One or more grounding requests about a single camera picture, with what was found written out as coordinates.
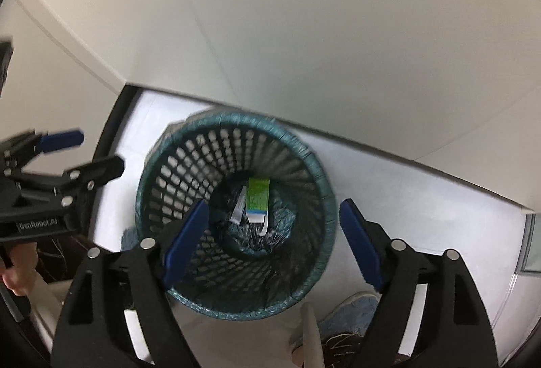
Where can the blue slipper left foot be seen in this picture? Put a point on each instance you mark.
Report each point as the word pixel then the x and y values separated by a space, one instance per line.
pixel 129 238

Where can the green and white carton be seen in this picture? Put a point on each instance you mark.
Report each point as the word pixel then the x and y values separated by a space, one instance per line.
pixel 253 204

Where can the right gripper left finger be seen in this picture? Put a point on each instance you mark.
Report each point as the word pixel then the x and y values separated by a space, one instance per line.
pixel 116 313

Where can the person's left hand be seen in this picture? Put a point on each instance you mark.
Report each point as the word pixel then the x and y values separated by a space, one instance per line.
pixel 21 277

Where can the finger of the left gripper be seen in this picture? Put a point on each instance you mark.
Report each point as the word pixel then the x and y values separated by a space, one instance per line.
pixel 86 177
pixel 20 149

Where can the teal mesh trash basket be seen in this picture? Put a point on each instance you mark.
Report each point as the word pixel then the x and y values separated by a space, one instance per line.
pixel 272 212

